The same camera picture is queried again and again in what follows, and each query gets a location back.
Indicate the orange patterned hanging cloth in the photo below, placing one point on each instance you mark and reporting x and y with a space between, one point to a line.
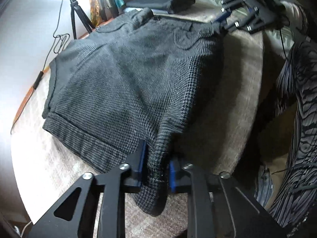
95 12

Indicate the zebra striped clothing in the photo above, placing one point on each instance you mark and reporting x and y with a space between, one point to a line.
289 194

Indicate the folded dark garment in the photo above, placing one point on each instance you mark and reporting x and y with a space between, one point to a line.
169 6

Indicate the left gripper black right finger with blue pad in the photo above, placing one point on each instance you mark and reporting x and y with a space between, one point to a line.
218 206

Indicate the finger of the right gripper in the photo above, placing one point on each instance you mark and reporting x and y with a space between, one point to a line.
237 22
231 5

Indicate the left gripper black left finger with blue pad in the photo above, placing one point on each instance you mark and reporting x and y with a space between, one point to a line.
94 197

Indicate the gloved right hand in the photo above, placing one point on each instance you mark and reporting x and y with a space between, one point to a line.
297 20

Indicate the black light tripod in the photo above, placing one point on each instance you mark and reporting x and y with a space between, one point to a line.
86 22

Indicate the grey houndstooth shorts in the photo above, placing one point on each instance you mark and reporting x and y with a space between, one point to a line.
139 77

